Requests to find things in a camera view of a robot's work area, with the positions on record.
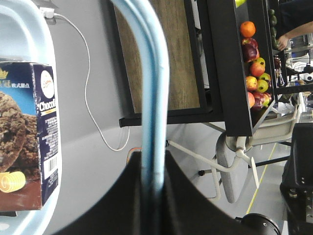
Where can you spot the orange fruit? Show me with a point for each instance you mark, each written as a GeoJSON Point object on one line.
{"type": "Point", "coordinates": [247, 29]}

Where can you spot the white power adapter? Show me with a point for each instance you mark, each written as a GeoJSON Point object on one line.
{"type": "Point", "coordinates": [47, 12]}

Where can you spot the blue chocolate cookie box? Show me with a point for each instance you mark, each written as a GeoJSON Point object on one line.
{"type": "Point", "coordinates": [29, 136]}

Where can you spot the dark red apple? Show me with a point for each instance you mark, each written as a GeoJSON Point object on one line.
{"type": "Point", "coordinates": [249, 49]}

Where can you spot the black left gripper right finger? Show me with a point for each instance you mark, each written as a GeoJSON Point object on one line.
{"type": "Point", "coordinates": [185, 211]}

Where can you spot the red yellow apple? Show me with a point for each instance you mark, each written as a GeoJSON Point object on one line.
{"type": "Point", "coordinates": [257, 69]}

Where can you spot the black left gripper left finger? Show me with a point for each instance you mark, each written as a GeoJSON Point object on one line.
{"type": "Point", "coordinates": [117, 212]}

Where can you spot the grey office chair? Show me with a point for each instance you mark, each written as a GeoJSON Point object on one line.
{"type": "Point", "coordinates": [230, 165]}

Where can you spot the open floor socket box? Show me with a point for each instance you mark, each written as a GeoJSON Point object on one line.
{"type": "Point", "coordinates": [46, 3]}

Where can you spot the wooden panel display stand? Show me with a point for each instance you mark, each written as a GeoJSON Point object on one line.
{"type": "Point", "coordinates": [207, 72]}

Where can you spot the person forearm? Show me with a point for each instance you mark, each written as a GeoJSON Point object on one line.
{"type": "Point", "coordinates": [304, 29]}

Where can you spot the light blue plastic basket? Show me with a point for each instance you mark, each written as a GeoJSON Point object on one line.
{"type": "Point", "coordinates": [155, 70]}

